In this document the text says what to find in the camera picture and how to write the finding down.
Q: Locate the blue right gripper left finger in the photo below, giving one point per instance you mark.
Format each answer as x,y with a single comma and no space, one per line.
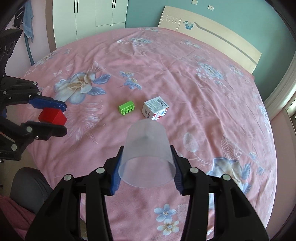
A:
115,177

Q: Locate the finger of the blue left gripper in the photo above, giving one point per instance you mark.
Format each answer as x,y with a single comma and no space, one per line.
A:
41,102
43,131

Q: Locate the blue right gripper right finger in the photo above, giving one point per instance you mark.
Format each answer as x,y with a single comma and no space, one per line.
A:
178,178

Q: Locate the red block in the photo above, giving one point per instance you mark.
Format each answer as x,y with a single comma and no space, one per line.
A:
53,116

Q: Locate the clear plastic cup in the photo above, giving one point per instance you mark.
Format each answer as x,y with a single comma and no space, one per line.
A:
147,160

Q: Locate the green toy brick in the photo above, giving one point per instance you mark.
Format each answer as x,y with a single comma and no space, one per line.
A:
126,107

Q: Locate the white cardboard box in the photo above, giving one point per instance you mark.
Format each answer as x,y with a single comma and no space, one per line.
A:
155,108

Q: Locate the blue hanging clothes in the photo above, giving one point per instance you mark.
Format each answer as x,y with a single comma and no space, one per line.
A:
28,21

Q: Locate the pink floral bed quilt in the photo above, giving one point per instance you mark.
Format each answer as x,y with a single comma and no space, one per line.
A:
216,122

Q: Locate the black hanging garment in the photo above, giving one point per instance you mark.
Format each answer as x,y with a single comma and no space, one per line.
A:
18,20

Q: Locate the white wardrobe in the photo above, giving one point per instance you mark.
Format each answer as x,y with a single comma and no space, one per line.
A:
72,20

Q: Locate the pink fuzzy garment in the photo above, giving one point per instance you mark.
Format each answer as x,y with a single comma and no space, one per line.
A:
18,217

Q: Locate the cream bed headboard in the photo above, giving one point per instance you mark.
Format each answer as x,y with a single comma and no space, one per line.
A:
212,33

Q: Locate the window frame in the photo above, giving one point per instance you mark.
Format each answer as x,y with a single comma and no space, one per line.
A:
290,108

